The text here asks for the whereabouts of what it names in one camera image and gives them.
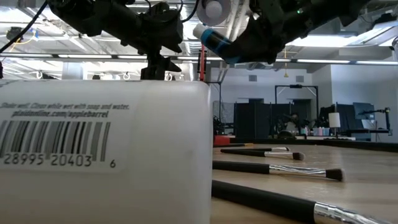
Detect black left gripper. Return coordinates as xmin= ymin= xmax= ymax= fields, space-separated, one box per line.
xmin=136 ymin=2 xmax=184 ymax=81

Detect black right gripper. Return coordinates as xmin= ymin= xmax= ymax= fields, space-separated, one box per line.
xmin=224 ymin=0 xmax=315 ymax=65

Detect thin brush with tan end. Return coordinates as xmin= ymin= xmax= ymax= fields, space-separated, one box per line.
xmin=213 ymin=142 xmax=254 ymax=148

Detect black paint brush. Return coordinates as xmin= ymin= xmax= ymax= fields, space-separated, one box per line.
xmin=211 ymin=180 xmax=393 ymax=224
xmin=220 ymin=148 xmax=306 ymax=162
xmin=213 ymin=160 xmax=345 ymax=182

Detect thin black liner brush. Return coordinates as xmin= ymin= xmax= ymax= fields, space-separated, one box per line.
xmin=231 ymin=146 xmax=290 ymax=152

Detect white paint bottle with barcode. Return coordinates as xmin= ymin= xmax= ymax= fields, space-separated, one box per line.
xmin=0 ymin=79 xmax=214 ymax=224

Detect red desk lamp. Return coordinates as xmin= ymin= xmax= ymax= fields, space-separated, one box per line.
xmin=195 ymin=0 xmax=233 ymax=148

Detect long linear light bar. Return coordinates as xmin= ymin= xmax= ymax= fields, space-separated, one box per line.
xmin=0 ymin=53 xmax=398 ymax=65

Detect black partition screens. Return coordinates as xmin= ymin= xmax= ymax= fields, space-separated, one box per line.
xmin=233 ymin=98 xmax=315 ymax=139

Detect person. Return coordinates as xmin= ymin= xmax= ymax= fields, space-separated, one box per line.
xmin=281 ymin=113 xmax=303 ymax=139

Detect white cylindrical lamp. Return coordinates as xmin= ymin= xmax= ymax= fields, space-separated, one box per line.
xmin=328 ymin=112 xmax=341 ymax=139

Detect grey-blue monitor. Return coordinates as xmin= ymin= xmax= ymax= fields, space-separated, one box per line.
xmin=353 ymin=102 xmax=376 ymax=121

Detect black background frame stand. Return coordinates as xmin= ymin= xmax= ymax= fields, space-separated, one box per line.
xmin=274 ymin=84 xmax=320 ymax=125

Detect black ceiling cable reel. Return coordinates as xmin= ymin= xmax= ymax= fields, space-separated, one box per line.
xmin=6 ymin=26 xmax=40 ymax=52

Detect black table frame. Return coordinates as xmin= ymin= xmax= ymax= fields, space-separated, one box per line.
xmin=229 ymin=138 xmax=398 ymax=153

